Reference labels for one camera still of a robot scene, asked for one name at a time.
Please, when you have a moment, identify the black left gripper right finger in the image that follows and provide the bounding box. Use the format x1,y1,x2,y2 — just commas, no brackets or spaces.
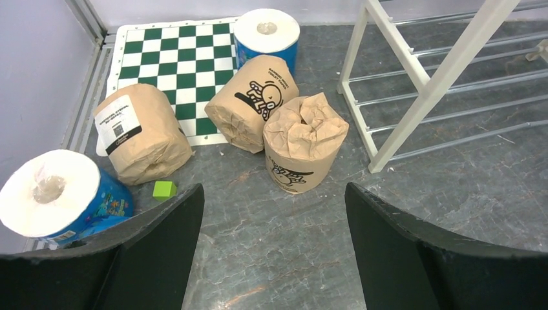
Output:
344,183,547,309

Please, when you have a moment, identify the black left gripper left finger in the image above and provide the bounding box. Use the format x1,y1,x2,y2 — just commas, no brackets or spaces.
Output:
1,183,205,309

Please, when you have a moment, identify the brown paper roll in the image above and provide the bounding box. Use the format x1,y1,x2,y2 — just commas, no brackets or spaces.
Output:
263,92,349,194

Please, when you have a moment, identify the cream metal shelf rack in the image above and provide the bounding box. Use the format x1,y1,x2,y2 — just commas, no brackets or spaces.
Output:
337,1,547,173

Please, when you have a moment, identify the small green cube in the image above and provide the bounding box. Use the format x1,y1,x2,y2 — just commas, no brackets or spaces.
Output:
152,180,177,202

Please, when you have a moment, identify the blue white roll front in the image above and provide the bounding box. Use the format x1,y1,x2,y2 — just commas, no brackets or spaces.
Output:
1,149,134,246

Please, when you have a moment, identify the blue white roll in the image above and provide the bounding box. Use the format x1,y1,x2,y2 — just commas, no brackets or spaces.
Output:
233,8,300,74
1,149,134,246

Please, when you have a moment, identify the brown roll with label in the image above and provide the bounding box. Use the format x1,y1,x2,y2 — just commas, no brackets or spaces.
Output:
94,83,193,185

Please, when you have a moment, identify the brown roll with cartoon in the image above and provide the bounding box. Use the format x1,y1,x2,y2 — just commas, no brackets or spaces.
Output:
204,55,299,154

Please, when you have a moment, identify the green white chessboard mat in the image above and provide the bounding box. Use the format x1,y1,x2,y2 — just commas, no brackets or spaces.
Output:
106,17,237,146

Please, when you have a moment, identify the blue white roll rear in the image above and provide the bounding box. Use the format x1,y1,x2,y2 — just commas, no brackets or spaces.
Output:
233,8,300,74

